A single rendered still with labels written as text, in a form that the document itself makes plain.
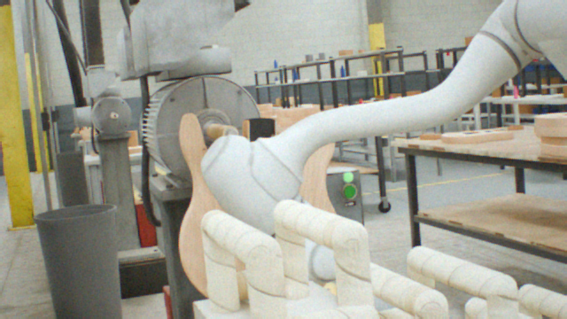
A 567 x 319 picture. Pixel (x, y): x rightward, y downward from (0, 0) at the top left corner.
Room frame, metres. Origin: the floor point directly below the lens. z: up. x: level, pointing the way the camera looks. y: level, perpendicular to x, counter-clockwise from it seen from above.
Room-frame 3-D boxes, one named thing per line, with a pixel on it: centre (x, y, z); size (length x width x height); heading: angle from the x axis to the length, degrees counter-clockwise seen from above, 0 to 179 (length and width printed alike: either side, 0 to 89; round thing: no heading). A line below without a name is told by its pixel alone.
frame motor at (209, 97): (1.87, 0.20, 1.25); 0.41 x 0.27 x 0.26; 16
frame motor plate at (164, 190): (1.93, 0.23, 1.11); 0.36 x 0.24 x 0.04; 16
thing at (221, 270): (0.78, 0.08, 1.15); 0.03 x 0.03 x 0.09
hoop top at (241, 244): (0.70, 0.05, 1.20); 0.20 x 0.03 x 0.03; 19
